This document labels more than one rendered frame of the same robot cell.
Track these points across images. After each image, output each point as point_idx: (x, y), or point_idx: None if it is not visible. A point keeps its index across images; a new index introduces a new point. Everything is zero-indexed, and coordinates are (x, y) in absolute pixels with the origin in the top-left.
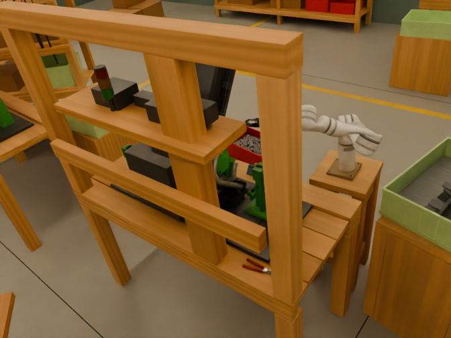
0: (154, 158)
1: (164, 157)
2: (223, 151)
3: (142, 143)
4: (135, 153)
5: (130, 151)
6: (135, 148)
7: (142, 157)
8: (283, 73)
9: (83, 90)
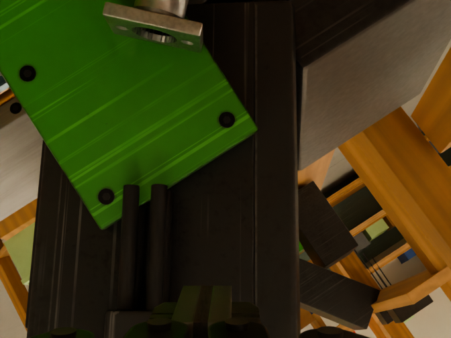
0: (437, 34)
1: (422, 29)
2: (38, 47)
3: (355, 130)
4: (423, 76)
5: (413, 93)
6: (392, 104)
7: (443, 49)
8: None
9: None
